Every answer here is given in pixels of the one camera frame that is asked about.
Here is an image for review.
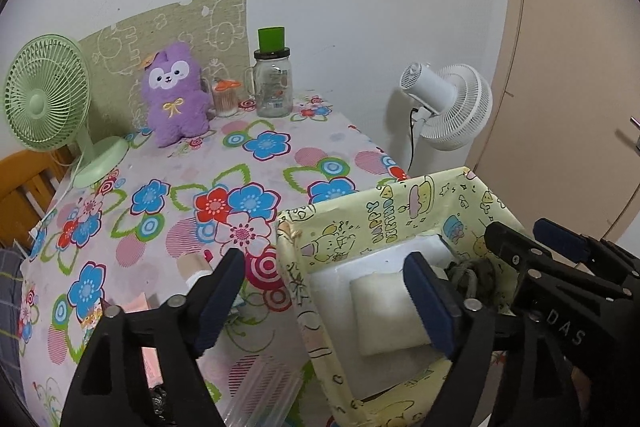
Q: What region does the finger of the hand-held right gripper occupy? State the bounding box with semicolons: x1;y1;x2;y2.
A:
532;218;640;280
484;221;632;308

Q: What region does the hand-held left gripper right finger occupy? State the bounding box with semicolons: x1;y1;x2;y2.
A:
404;252;586;427

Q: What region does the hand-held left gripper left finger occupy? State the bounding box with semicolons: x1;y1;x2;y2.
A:
60;248;247;427

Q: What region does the white tube with beige cap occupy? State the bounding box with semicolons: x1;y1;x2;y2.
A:
180;249;221;293

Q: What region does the yellow printed box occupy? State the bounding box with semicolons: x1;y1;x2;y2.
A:
276;167;526;427

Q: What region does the black plastic bag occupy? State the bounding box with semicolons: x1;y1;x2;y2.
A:
147;384;176;427

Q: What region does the white folded cloth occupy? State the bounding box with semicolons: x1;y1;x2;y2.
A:
350;271;436;357

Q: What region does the pink paper receipt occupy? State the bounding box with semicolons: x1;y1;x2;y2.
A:
120;292;166;388

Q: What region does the clear plastic packaging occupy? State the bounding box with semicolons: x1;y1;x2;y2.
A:
220;352;306;427

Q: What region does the floral tablecloth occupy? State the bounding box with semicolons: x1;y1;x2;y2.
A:
17;92;416;427

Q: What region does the white desk fan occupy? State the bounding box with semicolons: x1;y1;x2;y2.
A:
399;61;494;152

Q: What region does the beige door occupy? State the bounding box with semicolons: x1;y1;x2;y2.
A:
462;0;640;243

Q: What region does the cotton swab container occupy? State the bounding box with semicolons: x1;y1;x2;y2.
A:
212;79;240;118

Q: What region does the purple plush toy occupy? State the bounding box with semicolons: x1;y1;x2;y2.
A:
140;41;212;148

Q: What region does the plaid bedding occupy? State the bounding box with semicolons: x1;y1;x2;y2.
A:
0;247;26;388

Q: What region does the green plastic cup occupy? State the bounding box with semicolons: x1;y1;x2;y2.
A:
257;26;287;54

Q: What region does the green desk fan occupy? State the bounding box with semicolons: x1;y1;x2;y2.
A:
4;34;130;190

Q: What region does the green patterned board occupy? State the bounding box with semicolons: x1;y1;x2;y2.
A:
77;0;251;142

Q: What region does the dark rope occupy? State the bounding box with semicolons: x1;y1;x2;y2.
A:
445;257;496;308

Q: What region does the black fan cable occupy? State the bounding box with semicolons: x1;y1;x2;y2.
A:
407;107;421;175

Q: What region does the glass jar with handle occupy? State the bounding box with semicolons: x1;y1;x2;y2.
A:
243;48;295;118

